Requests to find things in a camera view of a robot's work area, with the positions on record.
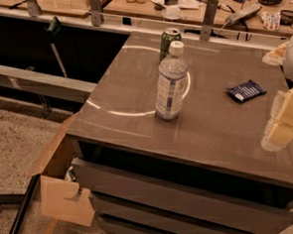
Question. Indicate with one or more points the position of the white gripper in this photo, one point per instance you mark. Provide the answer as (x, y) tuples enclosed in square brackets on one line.
[(279, 130)]

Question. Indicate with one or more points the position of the blue rxbar blueberry wrapper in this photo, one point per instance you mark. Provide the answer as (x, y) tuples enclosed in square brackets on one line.
[(245, 91)]

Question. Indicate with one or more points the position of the green soda can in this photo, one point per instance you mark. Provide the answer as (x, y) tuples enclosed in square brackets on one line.
[(169, 35)]

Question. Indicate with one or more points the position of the white snack packet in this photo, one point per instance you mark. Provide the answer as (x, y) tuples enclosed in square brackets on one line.
[(271, 21)]

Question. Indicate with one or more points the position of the black mesh cup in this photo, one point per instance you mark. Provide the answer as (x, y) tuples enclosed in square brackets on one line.
[(286, 17)]

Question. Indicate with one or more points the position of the grey power strip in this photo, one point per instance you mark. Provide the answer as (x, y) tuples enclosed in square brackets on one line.
[(244, 13)]

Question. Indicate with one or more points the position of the clear plastic water bottle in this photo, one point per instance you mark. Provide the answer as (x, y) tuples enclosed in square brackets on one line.
[(172, 82)]

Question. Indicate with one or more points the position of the grey drawer cabinet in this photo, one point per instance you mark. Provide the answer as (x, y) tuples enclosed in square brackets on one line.
[(204, 172)]

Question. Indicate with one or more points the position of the white bowl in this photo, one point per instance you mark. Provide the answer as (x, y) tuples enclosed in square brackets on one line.
[(172, 13)]

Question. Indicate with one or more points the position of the brown cardboard box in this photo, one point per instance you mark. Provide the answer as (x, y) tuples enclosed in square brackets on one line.
[(61, 198)]

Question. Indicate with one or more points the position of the metal railing frame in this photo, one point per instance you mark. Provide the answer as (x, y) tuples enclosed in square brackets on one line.
[(76, 13)]

